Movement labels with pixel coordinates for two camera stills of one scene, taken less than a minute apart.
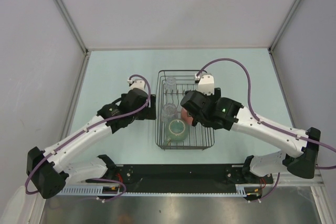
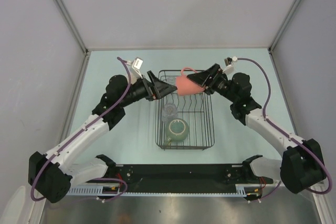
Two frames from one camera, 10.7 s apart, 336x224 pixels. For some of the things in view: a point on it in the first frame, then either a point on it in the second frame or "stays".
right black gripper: [217, 95] -> [201, 77]
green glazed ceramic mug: [176, 130] stays
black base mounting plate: [179, 178] stays
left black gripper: [149, 114] -> [158, 89]
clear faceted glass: [169, 112] stays
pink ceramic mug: [188, 119] -> [186, 86]
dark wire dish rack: [172, 131] stays
